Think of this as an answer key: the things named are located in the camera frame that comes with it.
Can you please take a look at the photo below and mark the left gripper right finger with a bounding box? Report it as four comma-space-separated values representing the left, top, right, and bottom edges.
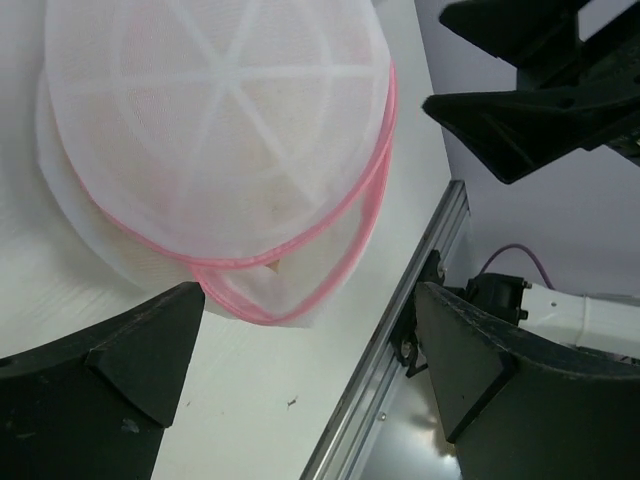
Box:
415, 283, 639, 479

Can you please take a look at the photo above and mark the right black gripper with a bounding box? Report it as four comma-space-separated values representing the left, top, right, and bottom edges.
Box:
423, 0, 639, 184

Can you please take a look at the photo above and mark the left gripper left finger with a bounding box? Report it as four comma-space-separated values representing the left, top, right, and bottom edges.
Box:
1, 282, 205, 479

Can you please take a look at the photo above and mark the white pink mesh laundry bag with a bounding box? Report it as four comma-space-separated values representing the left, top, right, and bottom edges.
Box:
36, 1, 397, 326

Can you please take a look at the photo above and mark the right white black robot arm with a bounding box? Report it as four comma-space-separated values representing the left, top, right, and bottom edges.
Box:
423, 1, 639, 362

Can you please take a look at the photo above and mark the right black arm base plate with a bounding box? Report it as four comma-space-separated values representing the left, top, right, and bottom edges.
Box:
389, 249, 445, 378

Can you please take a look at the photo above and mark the aluminium rail frame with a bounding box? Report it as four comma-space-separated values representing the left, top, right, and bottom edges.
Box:
300, 180, 469, 479

